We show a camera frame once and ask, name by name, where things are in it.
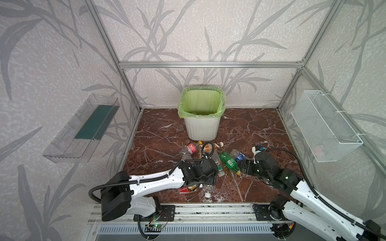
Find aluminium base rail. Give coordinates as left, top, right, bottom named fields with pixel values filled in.
left=87, top=202, right=302, bottom=235

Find blue label water bottle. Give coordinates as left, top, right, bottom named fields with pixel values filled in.
left=230, top=149, right=245, bottom=162

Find clear acrylic wall shelf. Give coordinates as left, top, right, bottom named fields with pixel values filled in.
left=43, top=94, right=120, bottom=164

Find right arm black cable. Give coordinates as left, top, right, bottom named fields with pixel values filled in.
left=265, top=147, right=386, bottom=239

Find clear bottle blue label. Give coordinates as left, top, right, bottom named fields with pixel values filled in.
left=182, top=154, right=193, bottom=162

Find white plastic trash bin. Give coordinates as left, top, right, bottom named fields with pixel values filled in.
left=185, top=117, right=221, bottom=141

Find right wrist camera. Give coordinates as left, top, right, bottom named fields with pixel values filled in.
left=252, top=145, right=266, bottom=160

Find green bin liner bag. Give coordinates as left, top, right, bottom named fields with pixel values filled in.
left=178, top=85, right=226, bottom=118

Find green circuit board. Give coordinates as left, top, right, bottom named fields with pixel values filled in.
left=144, top=222, right=167, bottom=233

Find red yellow label bottle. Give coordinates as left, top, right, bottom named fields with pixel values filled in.
left=179, top=184, right=203, bottom=194

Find aluminium frame profiles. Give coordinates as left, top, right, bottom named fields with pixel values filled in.
left=79, top=1, right=386, bottom=173

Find orange tea bottle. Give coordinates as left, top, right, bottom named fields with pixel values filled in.
left=198, top=141, right=224, bottom=153

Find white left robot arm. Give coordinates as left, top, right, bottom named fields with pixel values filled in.
left=88, top=159, right=218, bottom=222

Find green soda bottle yellow cap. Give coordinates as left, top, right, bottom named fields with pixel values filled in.
left=219, top=151, right=241, bottom=175

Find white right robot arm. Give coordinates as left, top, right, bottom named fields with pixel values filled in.
left=239, top=150, right=386, bottom=241

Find clear bottle green label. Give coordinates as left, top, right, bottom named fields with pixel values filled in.
left=211, top=149, right=225, bottom=177

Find clear bottle pink label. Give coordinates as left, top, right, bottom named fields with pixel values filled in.
left=179, top=143, right=200, bottom=157

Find white wire mesh basket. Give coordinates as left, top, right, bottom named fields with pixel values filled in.
left=291, top=90, right=363, bottom=163

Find tall clear ribbed bottle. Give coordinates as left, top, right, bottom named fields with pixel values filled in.
left=203, top=184, right=216, bottom=199

